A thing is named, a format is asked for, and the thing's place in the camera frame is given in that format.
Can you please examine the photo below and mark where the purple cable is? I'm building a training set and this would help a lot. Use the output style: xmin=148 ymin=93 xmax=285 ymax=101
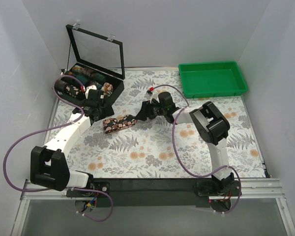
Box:
xmin=2 ymin=76 xmax=115 ymax=223
xmin=146 ymin=85 xmax=242 ymax=215

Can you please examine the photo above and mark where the black floral necktie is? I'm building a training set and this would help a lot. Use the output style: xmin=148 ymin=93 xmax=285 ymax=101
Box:
xmin=102 ymin=115 xmax=137 ymax=134

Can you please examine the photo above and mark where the rolled dark green tie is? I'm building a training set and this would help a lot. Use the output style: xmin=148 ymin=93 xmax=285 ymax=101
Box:
xmin=90 ymin=72 xmax=106 ymax=84

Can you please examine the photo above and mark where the floral patterned table mat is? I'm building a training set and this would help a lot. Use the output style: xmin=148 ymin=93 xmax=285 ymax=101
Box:
xmin=38 ymin=69 xmax=266 ymax=179

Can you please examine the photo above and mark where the rolled navy floral tie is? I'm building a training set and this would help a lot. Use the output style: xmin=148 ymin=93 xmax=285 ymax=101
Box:
xmin=89 ymin=81 xmax=102 ymax=90

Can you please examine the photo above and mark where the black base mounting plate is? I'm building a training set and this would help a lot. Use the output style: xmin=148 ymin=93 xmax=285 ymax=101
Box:
xmin=66 ymin=178 xmax=241 ymax=210

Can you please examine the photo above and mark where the rolled teal tie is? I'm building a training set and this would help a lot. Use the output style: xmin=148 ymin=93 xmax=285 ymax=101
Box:
xmin=75 ymin=74 xmax=89 ymax=87

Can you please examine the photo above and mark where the aluminium frame rail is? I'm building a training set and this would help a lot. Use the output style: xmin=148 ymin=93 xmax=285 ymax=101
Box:
xmin=12 ymin=178 xmax=295 ymax=236

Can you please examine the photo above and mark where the green plastic tray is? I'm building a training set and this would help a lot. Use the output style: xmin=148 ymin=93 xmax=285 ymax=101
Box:
xmin=178 ymin=61 xmax=248 ymax=99

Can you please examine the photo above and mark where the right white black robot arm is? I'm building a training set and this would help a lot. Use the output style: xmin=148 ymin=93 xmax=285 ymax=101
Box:
xmin=136 ymin=92 xmax=235 ymax=196

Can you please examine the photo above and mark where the rolled brown patterned tie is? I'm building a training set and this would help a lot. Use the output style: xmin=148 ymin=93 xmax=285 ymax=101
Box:
xmin=71 ymin=65 xmax=94 ymax=77

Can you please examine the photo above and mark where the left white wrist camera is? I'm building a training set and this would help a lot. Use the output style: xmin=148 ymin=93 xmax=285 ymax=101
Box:
xmin=85 ymin=85 xmax=97 ymax=98

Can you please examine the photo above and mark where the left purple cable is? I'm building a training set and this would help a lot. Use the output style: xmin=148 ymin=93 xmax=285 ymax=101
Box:
xmin=2 ymin=76 xmax=115 ymax=223

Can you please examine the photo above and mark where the rolled cream red tie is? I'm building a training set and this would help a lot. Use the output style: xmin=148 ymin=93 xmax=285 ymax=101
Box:
xmin=101 ymin=83 xmax=114 ymax=97

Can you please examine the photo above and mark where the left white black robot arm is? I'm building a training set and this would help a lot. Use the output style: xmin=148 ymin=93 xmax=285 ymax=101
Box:
xmin=30 ymin=89 xmax=114 ymax=197

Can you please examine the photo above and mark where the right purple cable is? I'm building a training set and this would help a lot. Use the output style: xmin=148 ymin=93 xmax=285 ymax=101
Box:
xmin=146 ymin=85 xmax=242 ymax=215

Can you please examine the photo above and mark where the rolled black floral tie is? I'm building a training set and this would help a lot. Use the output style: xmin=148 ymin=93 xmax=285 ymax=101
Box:
xmin=64 ymin=84 xmax=84 ymax=97

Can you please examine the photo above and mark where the rolled dark purple tie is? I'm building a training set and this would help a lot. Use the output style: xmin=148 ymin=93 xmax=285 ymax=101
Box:
xmin=54 ymin=80 xmax=67 ymax=92

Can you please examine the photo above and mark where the black tie display box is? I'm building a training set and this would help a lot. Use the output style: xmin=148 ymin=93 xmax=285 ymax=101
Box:
xmin=55 ymin=23 xmax=125 ymax=105

